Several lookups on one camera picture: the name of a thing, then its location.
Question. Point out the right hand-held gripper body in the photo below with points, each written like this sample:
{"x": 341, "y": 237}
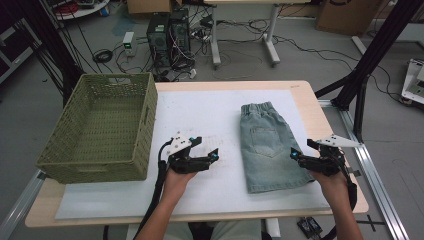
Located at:
{"x": 328, "y": 160}

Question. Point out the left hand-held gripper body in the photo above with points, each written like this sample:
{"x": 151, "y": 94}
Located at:
{"x": 186, "y": 163}

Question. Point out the light blue denim shorts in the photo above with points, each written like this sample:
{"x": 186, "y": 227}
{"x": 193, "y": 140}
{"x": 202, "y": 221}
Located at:
{"x": 270, "y": 156}

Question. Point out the green woven basket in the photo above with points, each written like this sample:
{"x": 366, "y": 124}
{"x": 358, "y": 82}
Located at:
{"x": 100, "y": 133}

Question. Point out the person's left hand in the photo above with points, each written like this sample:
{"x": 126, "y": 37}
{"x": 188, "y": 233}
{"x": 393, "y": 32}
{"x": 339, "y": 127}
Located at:
{"x": 178, "y": 185}

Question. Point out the person's right hand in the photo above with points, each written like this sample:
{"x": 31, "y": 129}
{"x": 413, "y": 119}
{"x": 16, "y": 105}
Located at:
{"x": 333, "y": 190}

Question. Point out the black foot pedal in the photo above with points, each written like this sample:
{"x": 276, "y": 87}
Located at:
{"x": 308, "y": 226}

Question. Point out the person's legs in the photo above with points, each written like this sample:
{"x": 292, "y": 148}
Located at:
{"x": 240, "y": 231}

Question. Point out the black computer tower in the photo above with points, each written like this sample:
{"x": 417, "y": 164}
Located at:
{"x": 180, "y": 36}
{"x": 157, "y": 36}

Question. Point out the white machine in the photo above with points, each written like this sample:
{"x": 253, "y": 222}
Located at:
{"x": 415, "y": 83}

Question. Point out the white box with green light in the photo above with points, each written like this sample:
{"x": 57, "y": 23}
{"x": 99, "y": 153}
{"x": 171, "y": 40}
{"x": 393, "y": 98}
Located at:
{"x": 128, "y": 43}

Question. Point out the large cardboard box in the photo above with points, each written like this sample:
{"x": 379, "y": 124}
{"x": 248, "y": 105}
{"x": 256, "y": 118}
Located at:
{"x": 346, "y": 16}

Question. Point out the white desk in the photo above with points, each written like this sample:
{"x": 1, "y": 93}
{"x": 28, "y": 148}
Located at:
{"x": 240, "y": 6}

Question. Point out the open cardboard box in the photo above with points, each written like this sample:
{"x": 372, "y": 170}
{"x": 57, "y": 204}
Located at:
{"x": 150, "y": 6}

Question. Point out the round white table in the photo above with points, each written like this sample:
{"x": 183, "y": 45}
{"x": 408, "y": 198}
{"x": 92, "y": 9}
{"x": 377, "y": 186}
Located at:
{"x": 83, "y": 10}

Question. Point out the aluminium floor rail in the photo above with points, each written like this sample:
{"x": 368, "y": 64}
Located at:
{"x": 20, "y": 203}
{"x": 373, "y": 186}

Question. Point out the black metal frame stand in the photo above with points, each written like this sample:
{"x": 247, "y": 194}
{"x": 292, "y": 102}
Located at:
{"x": 56, "y": 56}
{"x": 370, "y": 56}

